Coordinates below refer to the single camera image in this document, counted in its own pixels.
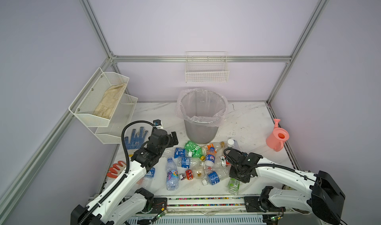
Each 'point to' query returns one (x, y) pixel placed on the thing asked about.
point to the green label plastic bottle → (233, 186)
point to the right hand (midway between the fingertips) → (231, 176)
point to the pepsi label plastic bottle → (209, 160)
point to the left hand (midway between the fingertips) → (167, 135)
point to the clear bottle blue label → (148, 179)
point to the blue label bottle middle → (188, 162)
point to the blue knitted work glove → (136, 140)
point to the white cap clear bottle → (232, 143)
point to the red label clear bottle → (224, 163)
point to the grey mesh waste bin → (201, 134)
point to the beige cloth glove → (107, 104)
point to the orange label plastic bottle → (217, 145)
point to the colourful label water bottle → (172, 175)
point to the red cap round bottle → (189, 174)
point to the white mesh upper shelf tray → (94, 103)
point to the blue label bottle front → (214, 177)
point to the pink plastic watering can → (279, 135)
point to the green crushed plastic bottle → (195, 149)
